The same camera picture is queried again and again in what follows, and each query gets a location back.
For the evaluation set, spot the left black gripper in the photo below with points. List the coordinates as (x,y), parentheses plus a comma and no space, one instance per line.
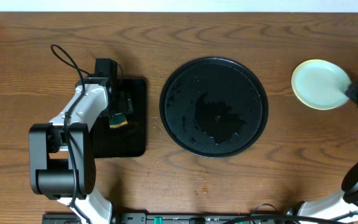
(122,106)

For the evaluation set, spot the yellow sponge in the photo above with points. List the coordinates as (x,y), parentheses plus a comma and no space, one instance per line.
(117,120)

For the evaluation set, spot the light blue plate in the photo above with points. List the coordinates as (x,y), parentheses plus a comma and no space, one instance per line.
(320,84)

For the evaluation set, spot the yellow plate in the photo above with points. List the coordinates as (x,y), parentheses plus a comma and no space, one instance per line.
(295,93)

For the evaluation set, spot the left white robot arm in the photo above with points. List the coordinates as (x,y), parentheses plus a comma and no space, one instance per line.
(62,161)

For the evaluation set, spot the black rectangular tray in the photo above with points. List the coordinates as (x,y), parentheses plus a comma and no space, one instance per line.
(128,140)

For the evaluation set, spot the black round tray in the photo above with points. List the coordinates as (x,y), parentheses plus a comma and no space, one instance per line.
(214,107)

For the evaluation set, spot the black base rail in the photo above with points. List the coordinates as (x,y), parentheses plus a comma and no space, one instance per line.
(142,218)

